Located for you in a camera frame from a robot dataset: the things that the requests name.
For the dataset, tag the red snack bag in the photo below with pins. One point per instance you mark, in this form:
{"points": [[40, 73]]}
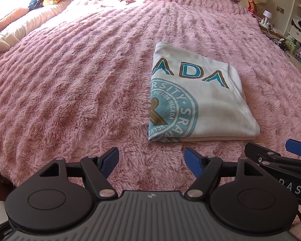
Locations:
{"points": [[252, 7]]}

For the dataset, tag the white plush toy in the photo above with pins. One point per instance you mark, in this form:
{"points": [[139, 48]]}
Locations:
{"points": [[1, 42]]}

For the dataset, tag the small brown hair clip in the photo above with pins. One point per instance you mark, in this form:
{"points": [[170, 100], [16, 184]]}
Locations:
{"points": [[126, 0]]}

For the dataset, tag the white printed sweatshirt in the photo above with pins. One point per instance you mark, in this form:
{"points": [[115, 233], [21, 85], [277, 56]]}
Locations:
{"points": [[208, 105]]}

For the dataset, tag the cream bolster pillow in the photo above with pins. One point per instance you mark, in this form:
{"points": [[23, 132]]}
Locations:
{"points": [[40, 17]]}

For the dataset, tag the pink fluffy blanket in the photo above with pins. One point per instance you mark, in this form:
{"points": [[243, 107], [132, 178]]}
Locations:
{"points": [[77, 80]]}

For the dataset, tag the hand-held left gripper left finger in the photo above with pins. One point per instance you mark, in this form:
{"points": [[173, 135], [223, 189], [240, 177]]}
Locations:
{"points": [[109, 162]]}

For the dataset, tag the white table lamp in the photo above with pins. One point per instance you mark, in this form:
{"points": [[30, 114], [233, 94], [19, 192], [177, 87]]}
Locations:
{"points": [[266, 15]]}

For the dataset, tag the wall outlet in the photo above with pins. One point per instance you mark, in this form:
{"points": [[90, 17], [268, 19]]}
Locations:
{"points": [[280, 8]]}

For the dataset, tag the peach bolster pillow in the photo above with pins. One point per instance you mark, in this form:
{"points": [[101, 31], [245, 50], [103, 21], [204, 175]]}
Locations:
{"points": [[12, 18]]}

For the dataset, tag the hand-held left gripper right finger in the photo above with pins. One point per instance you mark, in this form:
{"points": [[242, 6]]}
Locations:
{"points": [[193, 162]]}

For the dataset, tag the green plastic basket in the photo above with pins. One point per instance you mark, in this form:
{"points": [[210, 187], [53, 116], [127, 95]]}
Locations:
{"points": [[293, 44]]}

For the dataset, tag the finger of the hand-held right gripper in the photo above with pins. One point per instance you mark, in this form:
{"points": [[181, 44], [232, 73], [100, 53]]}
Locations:
{"points": [[297, 148], [263, 153]]}

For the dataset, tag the white power strip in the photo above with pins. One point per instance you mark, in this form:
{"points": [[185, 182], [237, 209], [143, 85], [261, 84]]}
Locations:
{"points": [[266, 25]]}

